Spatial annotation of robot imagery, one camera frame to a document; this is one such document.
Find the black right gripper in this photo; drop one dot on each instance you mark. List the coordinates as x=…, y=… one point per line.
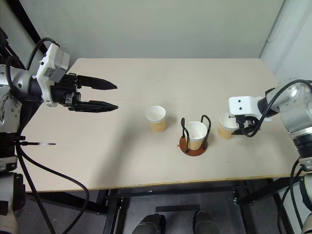
x=248, y=122

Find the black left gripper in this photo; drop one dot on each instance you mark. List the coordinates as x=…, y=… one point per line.
x=64, y=85

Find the ribbed paper cup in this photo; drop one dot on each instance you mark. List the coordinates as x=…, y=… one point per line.
x=196, y=136
x=157, y=119
x=225, y=129

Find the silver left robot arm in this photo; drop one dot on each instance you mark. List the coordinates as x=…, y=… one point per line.
x=18, y=78

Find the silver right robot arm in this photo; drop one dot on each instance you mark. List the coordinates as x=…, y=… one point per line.
x=292, y=102

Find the black zip tie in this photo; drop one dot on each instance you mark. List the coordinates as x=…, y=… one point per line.
x=36, y=143

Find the dark rounded robot foot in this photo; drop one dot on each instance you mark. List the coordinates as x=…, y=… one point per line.
x=206, y=223
x=150, y=223

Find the black floor tape strip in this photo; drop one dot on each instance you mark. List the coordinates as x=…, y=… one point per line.
x=177, y=208

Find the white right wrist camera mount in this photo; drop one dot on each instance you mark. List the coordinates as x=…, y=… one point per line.
x=241, y=104

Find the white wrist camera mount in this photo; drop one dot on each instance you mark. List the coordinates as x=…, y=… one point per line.
x=241, y=104
x=52, y=65

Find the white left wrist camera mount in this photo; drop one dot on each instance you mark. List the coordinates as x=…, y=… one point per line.
x=52, y=65

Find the black metal table frame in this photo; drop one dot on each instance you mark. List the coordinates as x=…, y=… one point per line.
x=170, y=189

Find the black diagonal wall beam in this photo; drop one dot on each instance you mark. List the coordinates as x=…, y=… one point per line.
x=26, y=25

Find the white wall conduit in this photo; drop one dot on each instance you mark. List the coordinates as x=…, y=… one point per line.
x=287, y=22

